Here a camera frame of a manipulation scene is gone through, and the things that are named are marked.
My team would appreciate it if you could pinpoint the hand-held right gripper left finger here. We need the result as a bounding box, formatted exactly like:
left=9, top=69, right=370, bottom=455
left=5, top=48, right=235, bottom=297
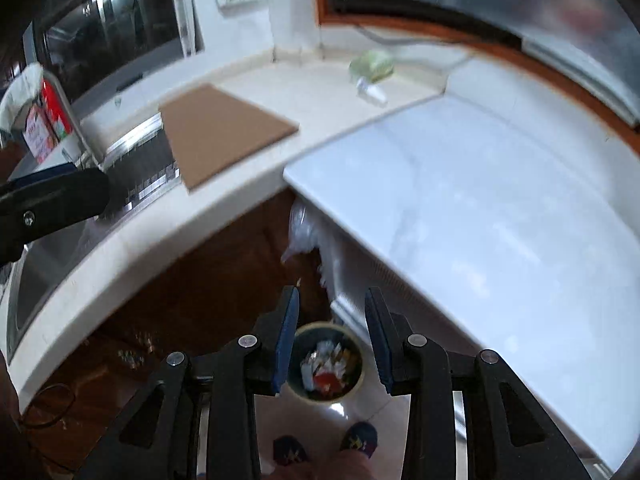
left=75, top=285, right=301, bottom=480

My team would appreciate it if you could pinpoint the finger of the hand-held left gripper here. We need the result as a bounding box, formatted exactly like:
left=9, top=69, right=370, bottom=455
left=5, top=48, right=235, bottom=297
left=0, top=167, right=110, bottom=263

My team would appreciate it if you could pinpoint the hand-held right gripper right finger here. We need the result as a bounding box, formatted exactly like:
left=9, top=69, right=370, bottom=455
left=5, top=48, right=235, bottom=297
left=364, top=287, right=593, bottom=480

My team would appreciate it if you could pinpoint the dark trash bin beige rim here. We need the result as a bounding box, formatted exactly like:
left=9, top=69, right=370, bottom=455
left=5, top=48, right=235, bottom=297
left=286, top=322, right=368, bottom=403

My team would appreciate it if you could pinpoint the small white bottle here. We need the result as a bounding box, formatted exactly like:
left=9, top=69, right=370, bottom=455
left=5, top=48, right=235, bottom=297
left=356, top=82, right=388, bottom=106

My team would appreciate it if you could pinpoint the green plastic bag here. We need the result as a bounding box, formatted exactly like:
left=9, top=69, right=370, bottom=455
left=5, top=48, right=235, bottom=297
left=348, top=50, right=396, bottom=83

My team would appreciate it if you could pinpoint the white appliance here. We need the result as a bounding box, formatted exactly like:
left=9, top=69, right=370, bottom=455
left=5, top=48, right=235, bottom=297
left=317, top=222, right=613, bottom=478

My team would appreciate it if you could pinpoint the red printed bag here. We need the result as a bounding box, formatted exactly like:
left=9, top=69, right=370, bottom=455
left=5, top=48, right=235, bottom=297
left=24, top=77, right=76, bottom=163

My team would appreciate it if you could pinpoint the metal sink rack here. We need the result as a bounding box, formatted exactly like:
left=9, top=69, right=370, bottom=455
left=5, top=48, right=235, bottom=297
left=5, top=112, right=183, bottom=356

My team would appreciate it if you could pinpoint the clear hanging plastic bag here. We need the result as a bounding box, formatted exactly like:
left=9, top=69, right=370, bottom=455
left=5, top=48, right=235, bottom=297
left=281, top=200, right=326, bottom=263

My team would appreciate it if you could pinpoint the brown wooden cabinet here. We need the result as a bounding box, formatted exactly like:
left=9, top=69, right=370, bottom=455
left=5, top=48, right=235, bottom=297
left=20, top=190, right=333, bottom=466

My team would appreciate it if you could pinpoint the brown cardboard sheet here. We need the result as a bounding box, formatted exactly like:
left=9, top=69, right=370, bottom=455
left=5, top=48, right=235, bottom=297
left=158, top=84, right=301, bottom=195

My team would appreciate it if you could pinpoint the dark glass window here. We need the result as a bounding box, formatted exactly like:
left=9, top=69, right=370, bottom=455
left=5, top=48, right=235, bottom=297
left=30, top=0, right=206, bottom=106

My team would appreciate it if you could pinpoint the white plastic holder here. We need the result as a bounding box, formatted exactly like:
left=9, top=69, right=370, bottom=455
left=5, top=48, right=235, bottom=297
left=174, top=0, right=197, bottom=58

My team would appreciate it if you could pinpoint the orange wooden frame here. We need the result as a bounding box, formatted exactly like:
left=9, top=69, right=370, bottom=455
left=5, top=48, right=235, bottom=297
left=315, top=0, right=640, bottom=146

